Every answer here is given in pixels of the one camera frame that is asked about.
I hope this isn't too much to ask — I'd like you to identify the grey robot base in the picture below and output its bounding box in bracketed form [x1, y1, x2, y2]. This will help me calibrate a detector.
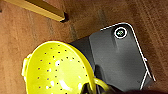
[68, 22, 157, 93]

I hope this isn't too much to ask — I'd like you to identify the white table with dishes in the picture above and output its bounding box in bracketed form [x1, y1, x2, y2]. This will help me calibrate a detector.
[3, 0, 70, 23]

